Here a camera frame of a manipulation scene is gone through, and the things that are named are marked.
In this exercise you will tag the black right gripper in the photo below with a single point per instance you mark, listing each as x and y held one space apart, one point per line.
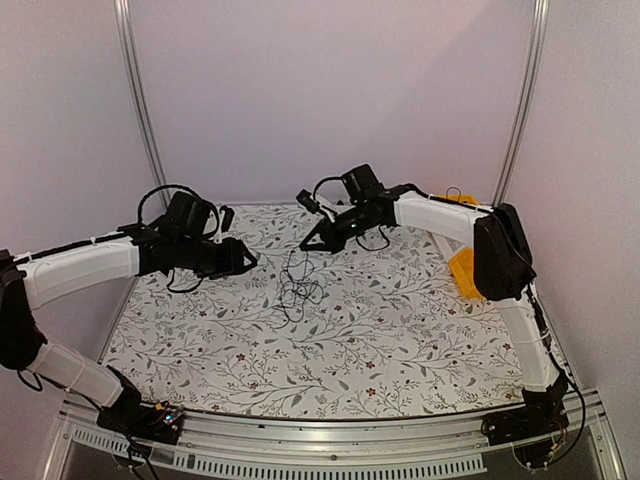
333 242

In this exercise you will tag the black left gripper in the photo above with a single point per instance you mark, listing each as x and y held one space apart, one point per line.
233 262

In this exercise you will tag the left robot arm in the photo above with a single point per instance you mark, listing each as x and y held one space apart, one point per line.
191 235

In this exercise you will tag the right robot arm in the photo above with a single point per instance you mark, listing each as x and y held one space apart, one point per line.
503 270

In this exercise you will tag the floral patterned table mat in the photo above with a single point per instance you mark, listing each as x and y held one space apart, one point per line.
378 330

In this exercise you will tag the white translucent plastic bin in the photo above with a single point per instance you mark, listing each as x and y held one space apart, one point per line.
446 246

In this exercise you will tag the near yellow plastic bin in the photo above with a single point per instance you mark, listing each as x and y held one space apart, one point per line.
461 265

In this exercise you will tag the yellow plastic bin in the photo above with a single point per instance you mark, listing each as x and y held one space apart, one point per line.
457 197
461 265

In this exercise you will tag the far yellow plastic bin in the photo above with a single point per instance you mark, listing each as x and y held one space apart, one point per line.
457 197

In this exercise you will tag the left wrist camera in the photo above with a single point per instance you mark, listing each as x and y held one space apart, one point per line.
226 217

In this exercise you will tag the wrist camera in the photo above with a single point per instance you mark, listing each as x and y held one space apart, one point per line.
226 217
317 205

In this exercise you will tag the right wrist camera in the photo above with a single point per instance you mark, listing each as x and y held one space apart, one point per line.
317 205

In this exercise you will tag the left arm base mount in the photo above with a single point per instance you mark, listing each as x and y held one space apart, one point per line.
131 417

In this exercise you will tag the front aluminium rail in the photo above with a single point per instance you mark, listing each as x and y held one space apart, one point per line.
216 446

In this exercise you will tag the left aluminium frame post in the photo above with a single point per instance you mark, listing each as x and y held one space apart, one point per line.
124 25

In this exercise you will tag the aluminium frame post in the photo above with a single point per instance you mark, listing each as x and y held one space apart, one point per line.
532 65
124 25

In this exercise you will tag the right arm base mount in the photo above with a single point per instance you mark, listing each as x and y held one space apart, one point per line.
542 421

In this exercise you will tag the right aluminium frame post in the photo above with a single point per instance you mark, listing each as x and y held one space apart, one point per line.
532 65

